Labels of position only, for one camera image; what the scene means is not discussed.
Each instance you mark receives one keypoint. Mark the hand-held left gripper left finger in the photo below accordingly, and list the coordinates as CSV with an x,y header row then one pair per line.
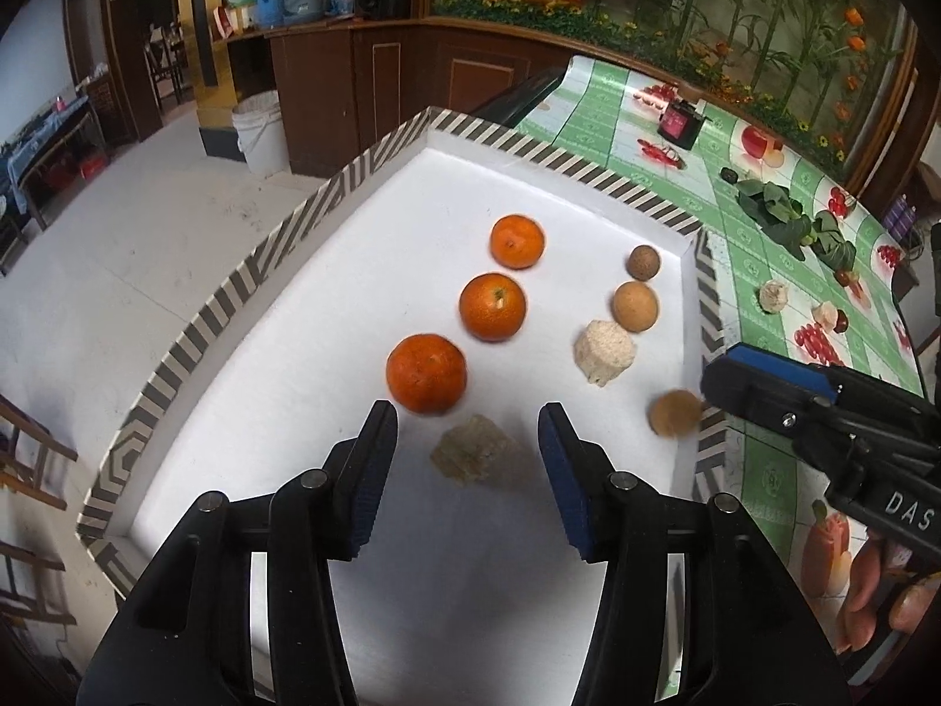
x,y
371,485

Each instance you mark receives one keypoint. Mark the green fruit-print tablecloth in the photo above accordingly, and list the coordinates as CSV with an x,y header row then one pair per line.
x,y
779,474

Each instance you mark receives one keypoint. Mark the person's right hand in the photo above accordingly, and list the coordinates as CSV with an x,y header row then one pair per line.
x,y
908,603

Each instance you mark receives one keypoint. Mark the white tray with striped rim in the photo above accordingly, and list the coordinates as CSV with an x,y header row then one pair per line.
x,y
331,272

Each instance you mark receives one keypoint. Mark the dark red jujube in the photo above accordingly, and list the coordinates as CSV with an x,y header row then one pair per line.
x,y
842,322
849,278

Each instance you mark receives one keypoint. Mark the green bok choy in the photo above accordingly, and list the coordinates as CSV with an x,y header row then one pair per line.
x,y
768,202
834,246

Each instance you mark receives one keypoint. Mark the small dark object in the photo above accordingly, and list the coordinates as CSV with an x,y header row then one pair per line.
x,y
729,175

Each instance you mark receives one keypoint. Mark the smooth tan round fruit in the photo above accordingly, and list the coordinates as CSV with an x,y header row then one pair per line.
x,y
634,304
675,413

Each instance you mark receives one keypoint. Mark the beige fibrous chunk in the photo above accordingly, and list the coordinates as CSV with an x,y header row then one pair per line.
x,y
604,351
823,316
470,448
772,298

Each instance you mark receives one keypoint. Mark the purple bottle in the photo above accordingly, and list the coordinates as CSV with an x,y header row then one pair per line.
x,y
907,219
893,215

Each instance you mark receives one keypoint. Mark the rough brown round fruit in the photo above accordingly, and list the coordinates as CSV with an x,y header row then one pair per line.
x,y
644,262

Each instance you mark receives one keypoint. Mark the orange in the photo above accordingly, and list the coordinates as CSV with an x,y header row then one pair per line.
x,y
492,307
426,373
517,240

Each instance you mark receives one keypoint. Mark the cluttered side table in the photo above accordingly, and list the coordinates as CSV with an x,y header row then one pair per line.
x,y
44,154

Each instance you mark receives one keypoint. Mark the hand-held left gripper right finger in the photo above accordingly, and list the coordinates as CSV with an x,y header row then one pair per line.
x,y
570,493

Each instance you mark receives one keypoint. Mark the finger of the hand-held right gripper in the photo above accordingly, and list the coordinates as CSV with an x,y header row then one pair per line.
x,y
875,391
764,390

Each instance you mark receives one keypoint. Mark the artificial flower display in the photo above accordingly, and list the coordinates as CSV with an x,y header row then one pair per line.
x,y
661,0

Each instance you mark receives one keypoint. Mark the dark wooden chair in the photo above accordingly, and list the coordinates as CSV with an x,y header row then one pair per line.
x,y
165,62

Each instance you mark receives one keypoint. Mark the brown wooden stool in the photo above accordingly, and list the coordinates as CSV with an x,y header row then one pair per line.
x,y
29,471

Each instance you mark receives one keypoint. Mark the brown wooden cabinet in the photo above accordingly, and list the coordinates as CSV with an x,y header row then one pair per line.
x,y
353,88

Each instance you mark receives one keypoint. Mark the white plastic bucket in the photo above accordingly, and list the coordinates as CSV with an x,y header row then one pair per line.
x,y
261,134

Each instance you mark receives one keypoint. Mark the small black red box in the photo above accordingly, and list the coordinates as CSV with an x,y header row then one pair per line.
x,y
680,121

